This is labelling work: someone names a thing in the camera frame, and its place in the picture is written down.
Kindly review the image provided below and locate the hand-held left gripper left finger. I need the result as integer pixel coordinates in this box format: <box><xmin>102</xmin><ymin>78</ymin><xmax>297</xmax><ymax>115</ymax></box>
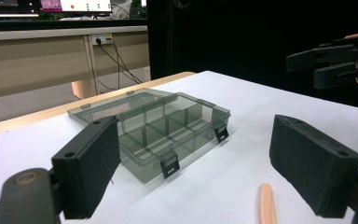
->
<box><xmin>51</xmin><ymin>115</ymin><xmax>122</xmax><ymax>220</ymax></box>

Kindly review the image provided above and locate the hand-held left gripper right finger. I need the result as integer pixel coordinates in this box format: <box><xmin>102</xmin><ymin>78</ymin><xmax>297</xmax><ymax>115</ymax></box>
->
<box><xmin>268</xmin><ymin>114</ymin><xmax>358</xmax><ymax>218</ymax></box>

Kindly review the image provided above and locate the transparent grey compartment box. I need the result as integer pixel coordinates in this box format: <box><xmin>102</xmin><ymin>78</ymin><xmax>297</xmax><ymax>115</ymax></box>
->
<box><xmin>67</xmin><ymin>88</ymin><xmax>232</xmax><ymax>185</ymax></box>

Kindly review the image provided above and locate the peach plastic stick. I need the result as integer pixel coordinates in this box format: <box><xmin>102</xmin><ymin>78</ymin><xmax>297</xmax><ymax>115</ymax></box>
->
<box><xmin>258</xmin><ymin>182</ymin><xmax>278</xmax><ymax>224</ymax></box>

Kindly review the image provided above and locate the black curtain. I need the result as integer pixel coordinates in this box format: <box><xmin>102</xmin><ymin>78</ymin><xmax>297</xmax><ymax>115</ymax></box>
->
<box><xmin>145</xmin><ymin>0</ymin><xmax>358</xmax><ymax>108</ymax></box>

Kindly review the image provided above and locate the beige office desk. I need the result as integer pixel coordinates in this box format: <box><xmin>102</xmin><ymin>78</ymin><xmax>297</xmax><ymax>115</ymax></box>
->
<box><xmin>0</xmin><ymin>25</ymin><xmax>152</xmax><ymax>101</ymax></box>

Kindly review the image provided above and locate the white power socket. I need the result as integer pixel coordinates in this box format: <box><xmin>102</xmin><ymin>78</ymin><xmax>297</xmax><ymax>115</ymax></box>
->
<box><xmin>90</xmin><ymin>33</ymin><xmax>114</xmax><ymax>47</ymax></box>

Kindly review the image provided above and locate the monitor with white screen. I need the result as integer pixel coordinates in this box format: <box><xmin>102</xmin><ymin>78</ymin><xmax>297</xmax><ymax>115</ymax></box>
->
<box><xmin>39</xmin><ymin>0</ymin><xmax>113</xmax><ymax>14</ymax></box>

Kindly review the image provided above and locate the grey cloth bundle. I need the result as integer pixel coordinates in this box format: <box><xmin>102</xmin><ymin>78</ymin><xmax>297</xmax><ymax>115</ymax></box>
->
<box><xmin>111</xmin><ymin>0</ymin><xmax>135</xmax><ymax>21</ymax></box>

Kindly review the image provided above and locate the monitor with dark screen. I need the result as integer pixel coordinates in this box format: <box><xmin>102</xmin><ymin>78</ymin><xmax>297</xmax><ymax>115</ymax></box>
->
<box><xmin>0</xmin><ymin>0</ymin><xmax>41</xmax><ymax>16</ymax></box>

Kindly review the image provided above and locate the black power cable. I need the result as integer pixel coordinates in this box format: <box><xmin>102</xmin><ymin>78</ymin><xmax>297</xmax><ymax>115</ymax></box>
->
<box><xmin>106</xmin><ymin>38</ymin><xmax>138</xmax><ymax>91</ymax></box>
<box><xmin>96</xmin><ymin>37</ymin><xmax>144</xmax><ymax>85</ymax></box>

